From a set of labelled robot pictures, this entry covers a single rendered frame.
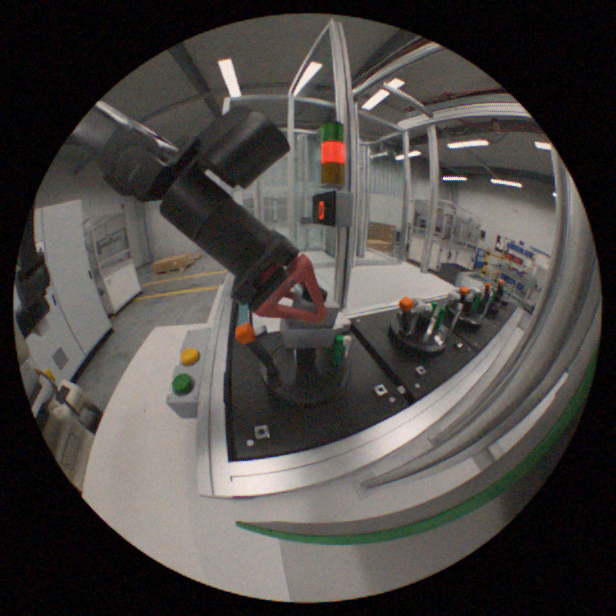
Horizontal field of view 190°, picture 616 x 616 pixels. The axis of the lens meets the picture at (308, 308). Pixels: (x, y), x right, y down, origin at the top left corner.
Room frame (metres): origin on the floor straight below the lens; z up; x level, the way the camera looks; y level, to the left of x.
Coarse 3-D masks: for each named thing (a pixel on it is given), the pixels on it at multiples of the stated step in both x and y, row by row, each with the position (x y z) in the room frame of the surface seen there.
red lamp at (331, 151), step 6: (324, 144) 0.39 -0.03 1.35; (330, 144) 0.38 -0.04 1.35; (336, 144) 0.38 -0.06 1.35; (342, 144) 0.39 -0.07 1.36; (324, 150) 0.39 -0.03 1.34; (330, 150) 0.38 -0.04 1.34; (336, 150) 0.38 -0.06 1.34; (342, 150) 0.39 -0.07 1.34; (324, 156) 0.39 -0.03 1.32; (330, 156) 0.38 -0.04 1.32; (336, 156) 0.38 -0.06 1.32; (342, 156) 0.38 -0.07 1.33; (324, 162) 0.39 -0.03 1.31; (342, 162) 0.38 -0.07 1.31
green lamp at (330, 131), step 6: (324, 126) 0.39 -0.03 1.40; (330, 126) 0.38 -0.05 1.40; (336, 126) 0.38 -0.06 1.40; (342, 126) 0.39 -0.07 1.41; (324, 132) 0.39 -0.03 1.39; (330, 132) 0.38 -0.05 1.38; (336, 132) 0.38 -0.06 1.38; (342, 132) 0.39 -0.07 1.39; (324, 138) 0.39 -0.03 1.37; (330, 138) 0.38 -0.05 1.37; (336, 138) 0.38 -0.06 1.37; (342, 138) 0.39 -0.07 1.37
